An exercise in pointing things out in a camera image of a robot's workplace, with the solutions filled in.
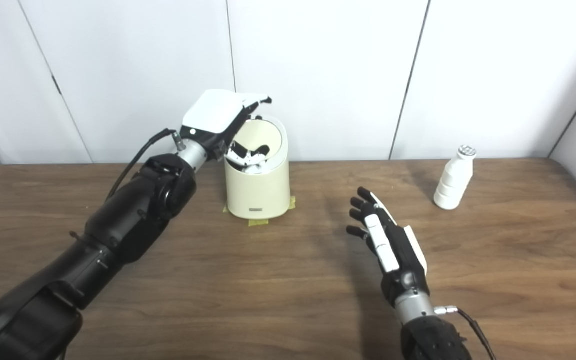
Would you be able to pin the cream round bin lid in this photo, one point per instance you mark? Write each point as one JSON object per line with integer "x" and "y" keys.
{"x": 264, "y": 131}

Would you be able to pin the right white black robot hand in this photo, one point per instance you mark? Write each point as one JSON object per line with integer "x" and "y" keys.
{"x": 398, "y": 250}

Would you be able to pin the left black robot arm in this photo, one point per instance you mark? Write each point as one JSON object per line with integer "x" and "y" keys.
{"x": 128, "y": 220}

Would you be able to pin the small white plastic bottle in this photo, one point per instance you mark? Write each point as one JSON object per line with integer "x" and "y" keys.
{"x": 452, "y": 182}

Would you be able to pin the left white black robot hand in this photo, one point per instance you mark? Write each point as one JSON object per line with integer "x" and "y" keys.
{"x": 210, "y": 112}

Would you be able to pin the cream-colored round bin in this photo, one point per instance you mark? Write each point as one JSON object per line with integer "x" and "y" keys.
{"x": 258, "y": 192}

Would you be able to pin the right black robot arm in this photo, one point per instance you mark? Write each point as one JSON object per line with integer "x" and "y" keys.
{"x": 433, "y": 337}

